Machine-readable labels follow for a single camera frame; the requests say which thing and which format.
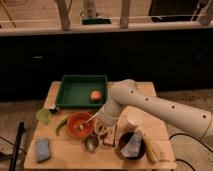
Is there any dark brown plate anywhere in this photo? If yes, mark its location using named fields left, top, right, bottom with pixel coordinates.
left=116, top=132, right=145, bottom=160

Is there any green plastic tray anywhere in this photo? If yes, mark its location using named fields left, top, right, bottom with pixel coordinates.
left=55, top=75, right=108, bottom=109

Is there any blue sponge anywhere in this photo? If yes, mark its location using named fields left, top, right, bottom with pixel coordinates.
left=35, top=138, right=51, bottom=163

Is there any small dark object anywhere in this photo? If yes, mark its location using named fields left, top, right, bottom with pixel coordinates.
left=49, top=105, right=58, bottom=113

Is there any grey folded cloth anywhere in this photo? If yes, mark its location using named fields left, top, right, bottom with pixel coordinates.
left=121, top=131, right=143, bottom=157

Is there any orange peach fruit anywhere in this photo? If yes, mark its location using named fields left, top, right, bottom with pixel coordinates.
left=90, top=90, right=102, bottom=102

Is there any light green plastic cup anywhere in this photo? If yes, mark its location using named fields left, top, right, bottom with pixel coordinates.
left=36, top=108, right=51, bottom=124

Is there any metal spoon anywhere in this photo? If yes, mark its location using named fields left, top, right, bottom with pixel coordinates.
left=79, top=112, right=99, bottom=130

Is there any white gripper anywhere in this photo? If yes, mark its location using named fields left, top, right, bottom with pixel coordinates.
left=94, top=121, right=112, bottom=136

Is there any black floor cable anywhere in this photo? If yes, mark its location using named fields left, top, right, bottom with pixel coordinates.
left=168, top=132, right=213, bottom=171

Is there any wooden block toy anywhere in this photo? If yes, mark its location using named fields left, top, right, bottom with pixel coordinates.
left=103, top=126, right=117, bottom=146

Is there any black pole stand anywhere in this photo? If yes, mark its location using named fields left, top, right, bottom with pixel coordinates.
left=9, top=122, right=25, bottom=171

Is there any red bowl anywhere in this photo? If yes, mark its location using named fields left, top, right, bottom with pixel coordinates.
left=66, top=112, right=94, bottom=139

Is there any metal cup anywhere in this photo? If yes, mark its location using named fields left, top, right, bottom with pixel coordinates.
left=83, top=136, right=99, bottom=153

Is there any green chili pepper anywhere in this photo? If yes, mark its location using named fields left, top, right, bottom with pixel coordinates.
left=55, top=117, right=68, bottom=136

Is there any white paper cup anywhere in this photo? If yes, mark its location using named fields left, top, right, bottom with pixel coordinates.
left=126, top=112, right=142, bottom=130

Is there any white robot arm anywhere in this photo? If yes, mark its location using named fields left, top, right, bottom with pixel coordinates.
left=98, top=79, right=213, bottom=146

